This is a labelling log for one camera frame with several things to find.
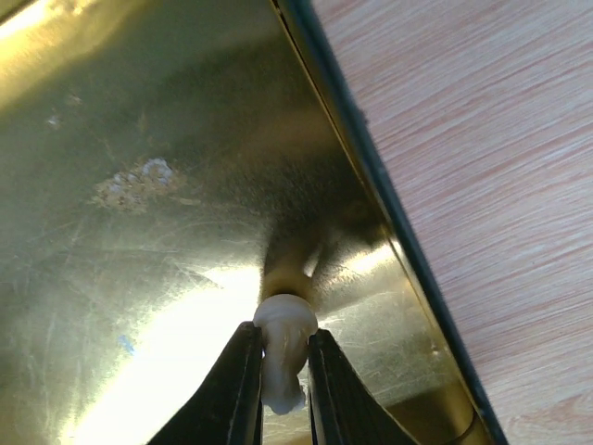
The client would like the white knight piece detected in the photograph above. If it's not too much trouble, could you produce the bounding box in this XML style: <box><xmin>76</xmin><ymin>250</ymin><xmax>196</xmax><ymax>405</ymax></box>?
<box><xmin>253</xmin><ymin>294</ymin><xmax>319</xmax><ymax>415</ymax></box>

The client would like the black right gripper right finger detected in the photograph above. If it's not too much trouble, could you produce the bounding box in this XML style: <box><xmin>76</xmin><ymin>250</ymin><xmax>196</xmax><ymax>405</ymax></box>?
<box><xmin>308</xmin><ymin>329</ymin><xmax>415</xmax><ymax>445</ymax></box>

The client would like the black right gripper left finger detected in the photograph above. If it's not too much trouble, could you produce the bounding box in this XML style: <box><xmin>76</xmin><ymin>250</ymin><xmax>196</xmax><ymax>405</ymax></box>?
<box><xmin>149</xmin><ymin>322</ymin><xmax>263</xmax><ymax>445</ymax></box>

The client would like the gold metal tray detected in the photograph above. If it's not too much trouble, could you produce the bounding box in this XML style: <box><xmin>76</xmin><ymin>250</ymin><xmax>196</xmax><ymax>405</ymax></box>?
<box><xmin>1</xmin><ymin>1</ymin><xmax>506</xmax><ymax>444</ymax></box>

